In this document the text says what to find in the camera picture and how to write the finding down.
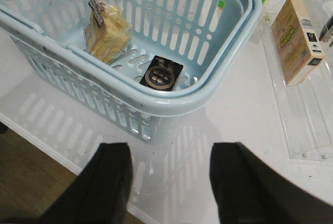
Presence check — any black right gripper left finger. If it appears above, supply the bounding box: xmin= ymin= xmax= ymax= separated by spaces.
xmin=0 ymin=142 xmax=134 ymax=224

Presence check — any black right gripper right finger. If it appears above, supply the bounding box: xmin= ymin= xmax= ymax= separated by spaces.
xmin=209 ymin=142 xmax=332 ymax=223

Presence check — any black tissue pack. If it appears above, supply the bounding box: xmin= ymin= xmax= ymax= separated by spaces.
xmin=139 ymin=56 xmax=184 ymax=91

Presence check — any bagged sliced bread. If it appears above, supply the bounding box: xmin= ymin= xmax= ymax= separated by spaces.
xmin=85 ymin=0 xmax=132 ymax=64

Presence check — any light blue plastic basket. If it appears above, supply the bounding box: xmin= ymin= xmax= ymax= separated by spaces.
xmin=1 ymin=0 xmax=262 ymax=142

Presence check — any clear acrylic shelf right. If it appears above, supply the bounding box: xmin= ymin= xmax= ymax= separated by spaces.
xmin=260 ymin=0 xmax=332 ymax=161

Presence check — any beige snack box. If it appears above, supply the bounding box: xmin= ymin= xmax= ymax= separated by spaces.
xmin=271 ymin=0 xmax=324 ymax=86

